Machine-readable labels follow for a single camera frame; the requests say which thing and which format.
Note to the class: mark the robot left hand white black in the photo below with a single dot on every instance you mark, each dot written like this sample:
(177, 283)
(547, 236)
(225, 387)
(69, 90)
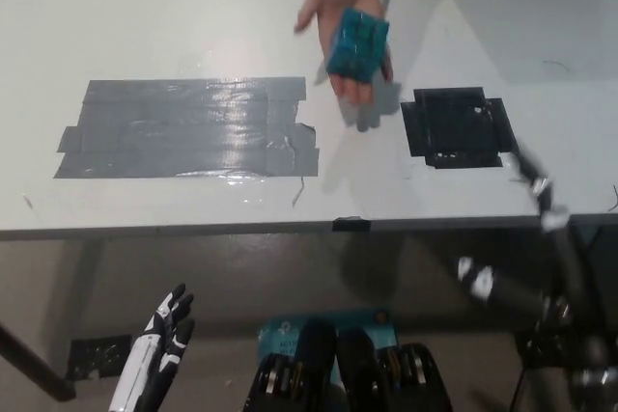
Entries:
(159, 349)

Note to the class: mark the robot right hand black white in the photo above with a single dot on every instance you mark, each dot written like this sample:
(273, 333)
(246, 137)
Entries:
(570, 296)

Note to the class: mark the person's bare hand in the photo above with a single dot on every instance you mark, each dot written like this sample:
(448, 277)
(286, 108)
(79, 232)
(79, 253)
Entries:
(333, 2)

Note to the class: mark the teal foil packet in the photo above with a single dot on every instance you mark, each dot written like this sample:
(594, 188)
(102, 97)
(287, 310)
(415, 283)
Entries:
(358, 45)

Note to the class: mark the teal cardboard box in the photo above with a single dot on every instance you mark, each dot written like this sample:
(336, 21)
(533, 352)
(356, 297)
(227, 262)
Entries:
(282, 335)

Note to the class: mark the black metal table leg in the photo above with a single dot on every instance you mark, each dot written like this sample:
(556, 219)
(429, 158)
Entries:
(34, 364)

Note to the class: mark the black tape square patch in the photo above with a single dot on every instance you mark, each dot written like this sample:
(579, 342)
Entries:
(454, 129)

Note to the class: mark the grey duct tape patch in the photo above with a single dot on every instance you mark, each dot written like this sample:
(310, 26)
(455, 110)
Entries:
(193, 127)

